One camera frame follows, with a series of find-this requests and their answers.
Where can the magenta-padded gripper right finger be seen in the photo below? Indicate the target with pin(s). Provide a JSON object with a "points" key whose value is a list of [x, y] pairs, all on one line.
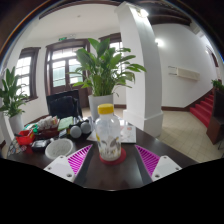
{"points": [[150, 161]]}

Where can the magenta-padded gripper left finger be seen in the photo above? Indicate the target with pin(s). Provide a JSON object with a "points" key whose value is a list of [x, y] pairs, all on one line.
{"points": [[75, 161]]}

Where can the clear bottle with yellow cap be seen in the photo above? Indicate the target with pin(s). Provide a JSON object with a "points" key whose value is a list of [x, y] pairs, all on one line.
{"points": [[108, 136]]}

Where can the white speckled mug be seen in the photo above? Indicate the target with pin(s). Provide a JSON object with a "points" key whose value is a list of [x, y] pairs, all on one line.
{"points": [[59, 148]]}

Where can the flat round red coaster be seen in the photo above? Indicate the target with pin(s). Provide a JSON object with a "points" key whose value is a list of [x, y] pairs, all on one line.
{"points": [[123, 158]]}

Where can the grey round ball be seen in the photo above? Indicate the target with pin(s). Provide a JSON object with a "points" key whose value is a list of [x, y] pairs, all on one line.
{"points": [[75, 132], [86, 127]]}

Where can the green folded cloth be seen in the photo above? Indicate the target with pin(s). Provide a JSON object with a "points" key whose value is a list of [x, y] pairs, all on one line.
{"points": [[65, 123]]}

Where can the group of small clear jars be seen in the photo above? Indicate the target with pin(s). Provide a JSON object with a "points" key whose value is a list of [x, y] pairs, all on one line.
{"points": [[48, 123]]}

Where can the red plastic box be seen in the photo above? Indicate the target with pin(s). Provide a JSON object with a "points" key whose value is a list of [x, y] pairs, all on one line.
{"points": [[25, 138]]}

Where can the black chair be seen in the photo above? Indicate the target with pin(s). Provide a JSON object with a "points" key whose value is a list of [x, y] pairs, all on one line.
{"points": [[63, 106]]}

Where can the red carpeted staircase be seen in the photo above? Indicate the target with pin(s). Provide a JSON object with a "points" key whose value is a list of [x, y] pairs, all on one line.
{"points": [[203, 110]]}

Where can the dark wooden cabinet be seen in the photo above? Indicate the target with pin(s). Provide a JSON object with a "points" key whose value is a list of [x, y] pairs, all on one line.
{"points": [[216, 121]]}

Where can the dark wooden glazed double door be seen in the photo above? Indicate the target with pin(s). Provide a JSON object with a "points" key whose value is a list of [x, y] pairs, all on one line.
{"points": [[60, 71]]}

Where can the leafy plant in white pot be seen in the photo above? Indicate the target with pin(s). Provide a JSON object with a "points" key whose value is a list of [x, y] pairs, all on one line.
{"points": [[11, 95], [103, 68]]}

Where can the dark framed window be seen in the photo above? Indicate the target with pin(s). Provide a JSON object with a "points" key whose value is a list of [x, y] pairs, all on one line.
{"points": [[25, 73], [115, 43]]}

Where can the small green potted plant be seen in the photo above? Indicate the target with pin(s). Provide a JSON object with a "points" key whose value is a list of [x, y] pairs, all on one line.
{"points": [[217, 85]]}

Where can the green exit sign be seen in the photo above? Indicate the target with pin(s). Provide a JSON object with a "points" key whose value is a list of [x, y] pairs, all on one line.
{"points": [[62, 38]]}

